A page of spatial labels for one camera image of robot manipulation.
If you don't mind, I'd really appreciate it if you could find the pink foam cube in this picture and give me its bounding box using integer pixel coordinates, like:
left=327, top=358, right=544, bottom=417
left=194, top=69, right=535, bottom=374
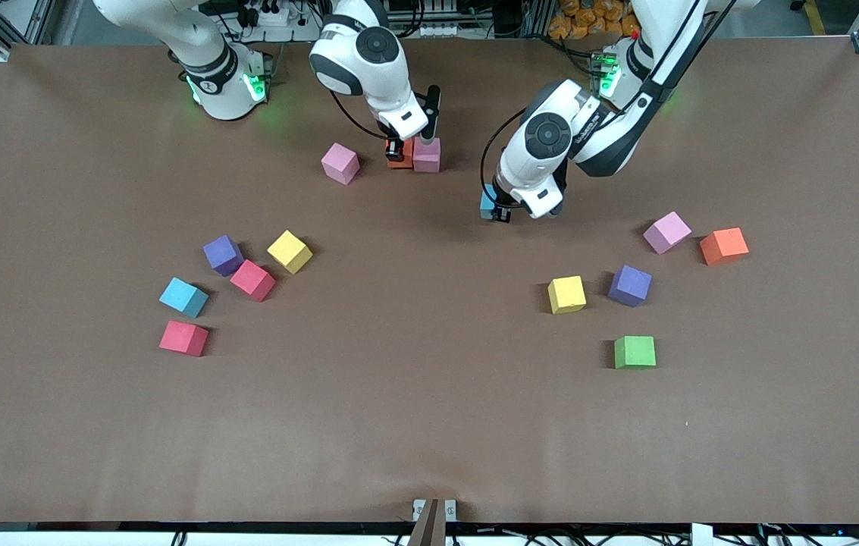
left=642, top=211, right=693, bottom=255
left=321, top=142, right=362, bottom=186
left=412, top=137, right=442, bottom=174

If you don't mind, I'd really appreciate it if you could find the yellow foam cube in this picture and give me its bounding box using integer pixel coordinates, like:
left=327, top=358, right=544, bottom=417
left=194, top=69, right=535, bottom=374
left=267, top=230, right=314, bottom=275
left=547, top=275, right=588, bottom=315

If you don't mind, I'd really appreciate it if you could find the purple foam cube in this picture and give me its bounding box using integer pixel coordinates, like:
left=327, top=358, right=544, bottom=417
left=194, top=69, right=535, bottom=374
left=608, top=265, right=654, bottom=308
left=202, top=234, right=245, bottom=277

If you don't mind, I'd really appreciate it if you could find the grey electronics box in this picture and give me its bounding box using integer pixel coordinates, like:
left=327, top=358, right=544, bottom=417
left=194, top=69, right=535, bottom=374
left=382, top=0, right=462, bottom=39

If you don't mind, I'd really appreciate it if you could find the white power strip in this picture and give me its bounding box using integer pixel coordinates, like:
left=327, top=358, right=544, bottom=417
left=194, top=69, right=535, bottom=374
left=236, top=0, right=324, bottom=44

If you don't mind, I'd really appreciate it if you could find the green foam cube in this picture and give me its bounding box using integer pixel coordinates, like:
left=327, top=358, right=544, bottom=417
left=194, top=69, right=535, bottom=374
left=614, top=335, right=657, bottom=370

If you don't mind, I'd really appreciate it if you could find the red foam cube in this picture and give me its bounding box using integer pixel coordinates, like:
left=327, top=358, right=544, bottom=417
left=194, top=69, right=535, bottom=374
left=229, top=259, right=277, bottom=303
left=158, top=320, right=211, bottom=358

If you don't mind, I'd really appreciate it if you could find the orange packets pile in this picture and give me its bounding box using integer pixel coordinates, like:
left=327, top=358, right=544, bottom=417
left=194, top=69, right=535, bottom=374
left=547, top=0, right=641, bottom=40

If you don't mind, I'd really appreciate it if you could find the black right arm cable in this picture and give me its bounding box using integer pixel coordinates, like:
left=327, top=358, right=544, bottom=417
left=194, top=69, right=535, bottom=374
left=329, top=89, right=392, bottom=142

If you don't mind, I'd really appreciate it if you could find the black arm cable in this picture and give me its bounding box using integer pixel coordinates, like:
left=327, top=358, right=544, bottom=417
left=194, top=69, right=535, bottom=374
left=480, top=108, right=530, bottom=202
left=329, top=89, right=392, bottom=142

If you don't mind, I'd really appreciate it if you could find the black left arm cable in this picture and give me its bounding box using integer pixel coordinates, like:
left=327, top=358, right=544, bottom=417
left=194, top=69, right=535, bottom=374
left=480, top=108, right=530, bottom=202

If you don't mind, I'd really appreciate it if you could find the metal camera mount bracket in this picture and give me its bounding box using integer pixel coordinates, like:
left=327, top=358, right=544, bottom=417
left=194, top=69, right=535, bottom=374
left=412, top=497, right=458, bottom=546

